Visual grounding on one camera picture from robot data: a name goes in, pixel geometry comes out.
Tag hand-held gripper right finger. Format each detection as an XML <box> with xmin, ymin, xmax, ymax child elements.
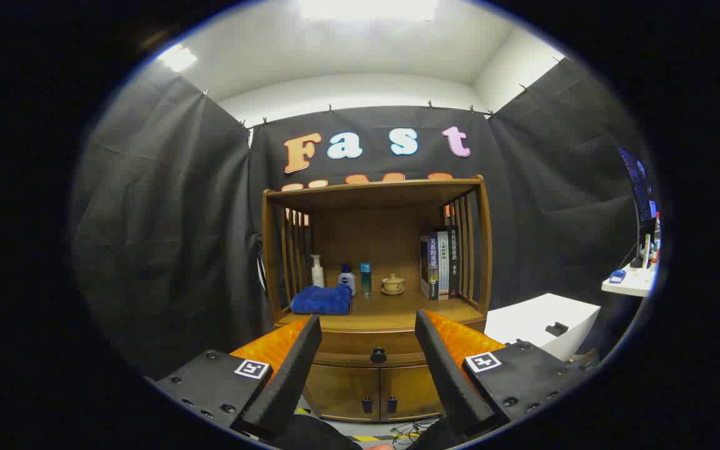
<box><xmin>414</xmin><ymin>309</ymin><xmax>592</xmax><ymax>441</ymax></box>

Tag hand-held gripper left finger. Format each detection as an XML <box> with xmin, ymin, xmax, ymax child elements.
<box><xmin>144</xmin><ymin>314</ymin><xmax>323</xmax><ymax>441</ymax></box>

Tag wooden drawer with black knob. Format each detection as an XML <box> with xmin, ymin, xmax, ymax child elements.
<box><xmin>311</xmin><ymin>330</ymin><xmax>429</xmax><ymax>368</ymax></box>

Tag wooden cabinet door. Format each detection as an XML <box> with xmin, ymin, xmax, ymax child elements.
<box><xmin>380</xmin><ymin>366</ymin><xmax>445</xmax><ymax>421</ymax></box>
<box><xmin>304</xmin><ymin>366</ymin><xmax>381</xmax><ymax>421</ymax></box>

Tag wooden countertop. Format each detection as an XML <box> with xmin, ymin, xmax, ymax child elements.
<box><xmin>276</xmin><ymin>269</ymin><xmax>486</xmax><ymax>332</ymax></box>

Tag wooden cabinet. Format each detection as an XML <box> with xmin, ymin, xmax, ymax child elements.
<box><xmin>262</xmin><ymin>175</ymin><xmax>493</xmax><ymax>423</ymax></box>

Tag person's dark clothing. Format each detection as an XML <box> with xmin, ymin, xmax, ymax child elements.
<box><xmin>272</xmin><ymin>412</ymin><xmax>361</xmax><ymax>450</ymax></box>

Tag blue folded towel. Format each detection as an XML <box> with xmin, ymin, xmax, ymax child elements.
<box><xmin>290</xmin><ymin>284</ymin><xmax>353</xmax><ymax>316</ymax></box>

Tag white storage box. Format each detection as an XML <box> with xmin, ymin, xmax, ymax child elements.
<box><xmin>484</xmin><ymin>292</ymin><xmax>602</xmax><ymax>362</ymax></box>

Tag book with pale spine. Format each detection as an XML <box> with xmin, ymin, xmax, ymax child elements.
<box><xmin>436</xmin><ymin>231</ymin><xmax>450</xmax><ymax>299</ymax></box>

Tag book with blue spine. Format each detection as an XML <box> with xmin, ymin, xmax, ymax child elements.
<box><xmin>419</xmin><ymin>232</ymin><xmax>441</xmax><ymax>301</ymax></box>

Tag book with black spine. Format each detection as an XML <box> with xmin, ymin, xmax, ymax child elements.
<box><xmin>446</xmin><ymin>225</ymin><xmax>461</xmax><ymax>298</ymax></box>

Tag white side desk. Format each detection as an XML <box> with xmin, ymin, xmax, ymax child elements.
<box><xmin>601</xmin><ymin>266</ymin><xmax>658</xmax><ymax>298</ymax></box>

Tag black backdrop cloth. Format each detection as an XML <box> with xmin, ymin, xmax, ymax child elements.
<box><xmin>71</xmin><ymin>57</ymin><xmax>648</xmax><ymax>382</ymax></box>

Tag computer monitor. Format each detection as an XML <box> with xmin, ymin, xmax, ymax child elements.
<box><xmin>617</xmin><ymin>147</ymin><xmax>659</xmax><ymax>269</ymax></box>

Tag ceiling light panel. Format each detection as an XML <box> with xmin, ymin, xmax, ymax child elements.
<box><xmin>301</xmin><ymin>0</ymin><xmax>439</xmax><ymax>23</ymax></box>
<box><xmin>159</xmin><ymin>45</ymin><xmax>198</xmax><ymax>73</ymax></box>

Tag black floor cables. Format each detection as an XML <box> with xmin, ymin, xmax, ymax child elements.
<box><xmin>391</xmin><ymin>420</ymin><xmax>439</xmax><ymax>446</ymax></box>

